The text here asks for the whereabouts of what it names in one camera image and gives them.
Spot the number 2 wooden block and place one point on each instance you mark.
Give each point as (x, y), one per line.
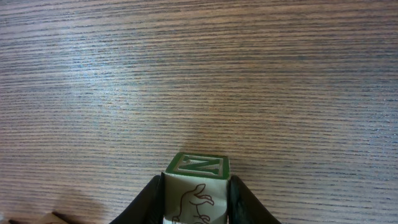
(50, 218)

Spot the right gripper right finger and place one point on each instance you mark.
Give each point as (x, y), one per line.
(244, 207)

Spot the plain animal wooden block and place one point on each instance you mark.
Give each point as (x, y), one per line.
(196, 189)

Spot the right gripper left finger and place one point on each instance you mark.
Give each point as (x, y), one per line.
(148, 207)

